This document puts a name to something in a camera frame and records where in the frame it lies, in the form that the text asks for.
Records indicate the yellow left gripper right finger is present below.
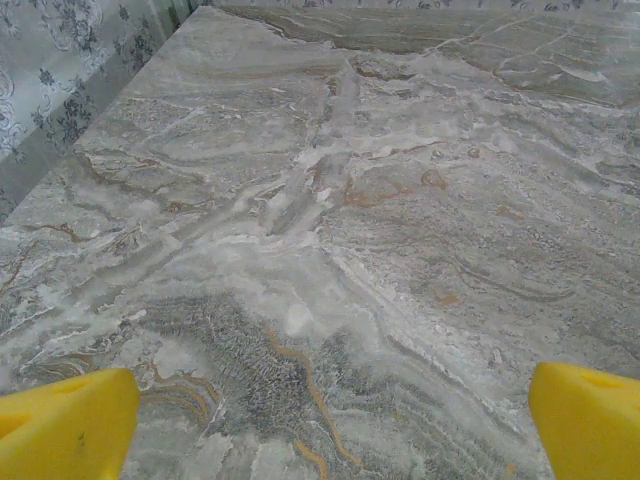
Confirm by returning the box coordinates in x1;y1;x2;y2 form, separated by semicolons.
529;362;640;480

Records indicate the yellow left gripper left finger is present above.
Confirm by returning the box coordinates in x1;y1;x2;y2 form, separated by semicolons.
0;368;142;480

